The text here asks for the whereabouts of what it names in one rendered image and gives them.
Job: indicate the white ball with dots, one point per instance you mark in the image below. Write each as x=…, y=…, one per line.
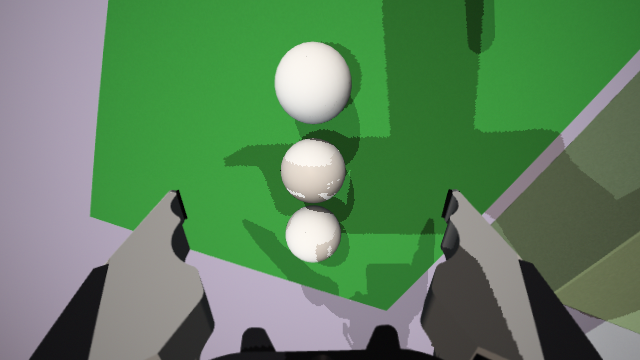
x=313, y=83
x=313, y=170
x=313, y=233

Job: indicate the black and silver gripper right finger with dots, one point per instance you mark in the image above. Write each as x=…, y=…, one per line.
x=486, y=303

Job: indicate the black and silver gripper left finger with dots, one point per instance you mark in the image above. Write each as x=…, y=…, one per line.
x=144, y=303

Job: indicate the green golf mat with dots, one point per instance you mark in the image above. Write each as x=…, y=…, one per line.
x=446, y=94

